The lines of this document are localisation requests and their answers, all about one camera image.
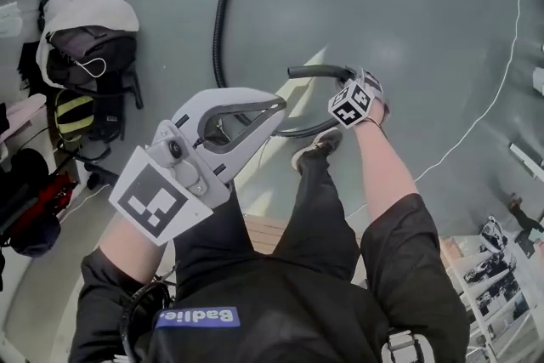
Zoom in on white jacket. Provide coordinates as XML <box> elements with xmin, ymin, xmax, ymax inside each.
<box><xmin>36</xmin><ymin>0</ymin><xmax>140</xmax><ymax>77</ymax></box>

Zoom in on person's black trousers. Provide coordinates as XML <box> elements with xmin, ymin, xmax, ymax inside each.
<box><xmin>173</xmin><ymin>155</ymin><xmax>363</xmax><ymax>294</ymax></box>

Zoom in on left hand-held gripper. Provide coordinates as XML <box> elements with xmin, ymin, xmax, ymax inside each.
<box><xmin>108</xmin><ymin>87</ymin><xmax>288</xmax><ymax>247</ymax></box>

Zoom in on person's right forearm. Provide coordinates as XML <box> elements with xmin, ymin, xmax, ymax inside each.
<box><xmin>352</xmin><ymin>114</ymin><xmax>422</xmax><ymax>226</ymax></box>

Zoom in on white shelf rack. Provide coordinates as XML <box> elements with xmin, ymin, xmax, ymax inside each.
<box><xmin>441</xmin><ymin>216</ymin><xmax>544</xmax><ymax>363</ymax></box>

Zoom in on navy red backpack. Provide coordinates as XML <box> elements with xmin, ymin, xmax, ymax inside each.
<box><xmin>0</xmin><ymin>148</ymin><xmax>80</xmax><ymax>258</ymax></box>

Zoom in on grey harness buckle strap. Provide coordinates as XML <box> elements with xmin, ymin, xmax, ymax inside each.
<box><xmin>381</xmin><ymin>329</ymin><xmax>430</xmax><ymax>363</ymax></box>

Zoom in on wooden slat platform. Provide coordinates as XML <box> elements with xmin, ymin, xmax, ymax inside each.
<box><xmin>244</xmin><ymin>214</ymin><xmax>362</xmax><ymax>257</ymax></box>

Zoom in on yellow striped black bag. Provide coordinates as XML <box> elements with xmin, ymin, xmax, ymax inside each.
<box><xmin>54</xmin><ymin>91</ymin><xmax>95</xmax><ymax>141</ymax></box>

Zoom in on person's black shirt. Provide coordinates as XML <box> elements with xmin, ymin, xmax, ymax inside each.
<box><xmin>70</xmin><ymin>193</ymin><xmax>471</xmax><ymax>363</ymax></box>

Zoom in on black corrugated hose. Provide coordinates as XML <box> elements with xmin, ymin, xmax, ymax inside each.
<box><xmin>211</xmin><ymin>0</ymin><xmax>356</xmax><ymax>139</ymax></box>

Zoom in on person's right shoe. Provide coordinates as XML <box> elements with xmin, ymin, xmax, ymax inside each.
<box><xmin>292</xmin><ymin>127</ymin><xmax>343</xmax><ymax>172</ymax></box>

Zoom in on black backpack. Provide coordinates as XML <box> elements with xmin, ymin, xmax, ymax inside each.
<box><xmin>45</xmin><ymin>26</ymin><xmax>144</xmax><ymax>141</ymax></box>

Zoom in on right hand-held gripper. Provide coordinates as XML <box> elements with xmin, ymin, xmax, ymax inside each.
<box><xmin>327</xmin><ymin>65</ymin><xmax>390</xmax><ymax>129</ymax></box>

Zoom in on black corrugated cable conduit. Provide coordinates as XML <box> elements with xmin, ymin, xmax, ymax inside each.
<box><xmin>121</xmin><ymin>280</ymin><xmax>175</xmax><ymax>363</ymax></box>

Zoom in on pink cloth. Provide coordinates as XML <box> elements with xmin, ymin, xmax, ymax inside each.
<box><xmin>0</xmin><ymin>93</ymin><xmax>48</xmax><ymax>141</ymax></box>

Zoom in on person's left forearm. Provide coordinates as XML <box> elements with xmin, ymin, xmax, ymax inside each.
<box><xmin>98</xmin><ymin>216</ymin><xmax>171</xmax><ymax>286</ymax></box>

